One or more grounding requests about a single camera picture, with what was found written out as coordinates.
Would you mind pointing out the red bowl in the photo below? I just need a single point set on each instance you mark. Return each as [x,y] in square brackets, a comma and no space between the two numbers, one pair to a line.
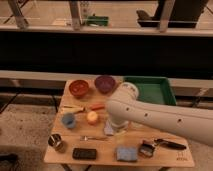
[79,88]

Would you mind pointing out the purple bowl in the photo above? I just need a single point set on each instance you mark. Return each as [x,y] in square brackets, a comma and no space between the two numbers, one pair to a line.
[104,83]

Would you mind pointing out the yellow apple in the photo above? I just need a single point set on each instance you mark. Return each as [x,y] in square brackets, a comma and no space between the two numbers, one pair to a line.
[92,117]

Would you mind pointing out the blue cup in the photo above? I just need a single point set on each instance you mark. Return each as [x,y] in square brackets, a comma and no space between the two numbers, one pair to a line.
[69,120]

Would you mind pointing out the silver fork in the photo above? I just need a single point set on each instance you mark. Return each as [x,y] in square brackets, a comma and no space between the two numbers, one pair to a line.
[86,138]

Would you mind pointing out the green object on shelf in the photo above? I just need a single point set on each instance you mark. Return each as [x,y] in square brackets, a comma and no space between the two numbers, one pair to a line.
[97,20]

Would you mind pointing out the black handled knife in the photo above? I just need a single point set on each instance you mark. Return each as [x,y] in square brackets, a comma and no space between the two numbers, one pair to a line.
[170,144]

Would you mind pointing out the dark machine on shelf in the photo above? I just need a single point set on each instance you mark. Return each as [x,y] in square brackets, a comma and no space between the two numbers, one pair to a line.
[185,14]

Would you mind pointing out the green plastic tray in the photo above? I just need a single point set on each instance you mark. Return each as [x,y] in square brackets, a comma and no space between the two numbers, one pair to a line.
[152,89]

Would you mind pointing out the black rectangular block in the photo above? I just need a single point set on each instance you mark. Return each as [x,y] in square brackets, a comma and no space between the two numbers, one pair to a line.
[84,154]

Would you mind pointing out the blue sponge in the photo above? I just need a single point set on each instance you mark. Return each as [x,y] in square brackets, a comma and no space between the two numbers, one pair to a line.
[126,154]

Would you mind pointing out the wooden table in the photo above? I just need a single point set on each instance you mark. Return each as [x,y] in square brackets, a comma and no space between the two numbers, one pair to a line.
[106,150]

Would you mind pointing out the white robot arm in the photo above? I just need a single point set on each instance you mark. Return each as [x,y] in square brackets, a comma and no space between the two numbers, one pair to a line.
[191,123]

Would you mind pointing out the metal can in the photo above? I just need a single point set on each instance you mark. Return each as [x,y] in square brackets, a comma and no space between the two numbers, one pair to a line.
[55,141]

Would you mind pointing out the light blue crumpled cloth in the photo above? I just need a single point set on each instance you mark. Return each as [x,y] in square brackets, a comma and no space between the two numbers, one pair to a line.
[108,130]

